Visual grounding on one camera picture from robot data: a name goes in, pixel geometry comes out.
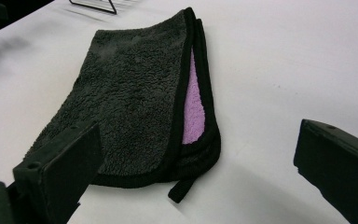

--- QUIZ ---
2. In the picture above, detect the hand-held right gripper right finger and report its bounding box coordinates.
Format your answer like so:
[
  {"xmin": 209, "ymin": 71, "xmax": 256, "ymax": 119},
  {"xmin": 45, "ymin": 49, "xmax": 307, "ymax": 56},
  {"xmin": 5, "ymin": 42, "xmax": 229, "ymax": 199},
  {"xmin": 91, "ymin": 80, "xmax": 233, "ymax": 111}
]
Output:
[{"xmin": 293, "ymin": 119, "xmax": 358, "ymax": 224}]

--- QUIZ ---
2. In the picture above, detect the black wire rack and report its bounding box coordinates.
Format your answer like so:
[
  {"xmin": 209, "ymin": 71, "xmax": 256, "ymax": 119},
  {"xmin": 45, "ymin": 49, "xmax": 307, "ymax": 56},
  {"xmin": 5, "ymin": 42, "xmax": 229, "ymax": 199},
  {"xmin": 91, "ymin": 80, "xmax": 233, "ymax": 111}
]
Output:
[{"xmin": 68, "ymin": 0, "xmax": 118, "ymax": 16}]

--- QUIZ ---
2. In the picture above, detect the dark grey towel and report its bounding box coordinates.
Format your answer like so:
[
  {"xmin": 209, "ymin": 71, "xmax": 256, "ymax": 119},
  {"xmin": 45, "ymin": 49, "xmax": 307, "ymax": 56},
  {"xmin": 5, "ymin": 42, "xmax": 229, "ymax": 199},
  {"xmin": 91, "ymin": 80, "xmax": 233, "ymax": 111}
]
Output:
[{"xmin": 24, "ymin": 7, "xmax": 222, "ymax": 204}]

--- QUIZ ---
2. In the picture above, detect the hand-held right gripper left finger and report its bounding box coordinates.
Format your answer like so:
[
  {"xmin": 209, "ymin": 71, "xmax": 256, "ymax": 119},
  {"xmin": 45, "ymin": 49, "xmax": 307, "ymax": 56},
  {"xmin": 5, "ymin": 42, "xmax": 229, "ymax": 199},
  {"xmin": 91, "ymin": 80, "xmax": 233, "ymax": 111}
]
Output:
[{"xmin": 12, "ymin": 120, "xmax": 103, "ymax": 224}]

